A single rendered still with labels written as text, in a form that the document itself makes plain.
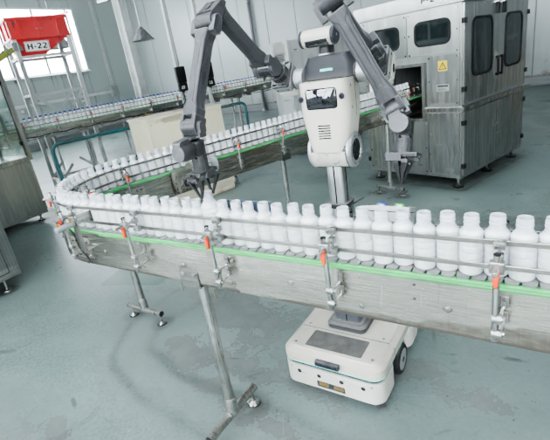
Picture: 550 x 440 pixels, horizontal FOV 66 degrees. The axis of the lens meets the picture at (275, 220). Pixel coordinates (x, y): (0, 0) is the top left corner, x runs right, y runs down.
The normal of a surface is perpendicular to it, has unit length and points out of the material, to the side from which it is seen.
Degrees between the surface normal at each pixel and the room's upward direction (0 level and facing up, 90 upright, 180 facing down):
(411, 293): 90
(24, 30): 90
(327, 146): 90
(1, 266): 90
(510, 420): 0
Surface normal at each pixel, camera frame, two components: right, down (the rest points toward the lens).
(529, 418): -0.15, -0.92
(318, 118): -0.52, 0.37
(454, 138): -0.76, 0.34
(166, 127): 0.64, 0.18
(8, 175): 0.84, 0.07
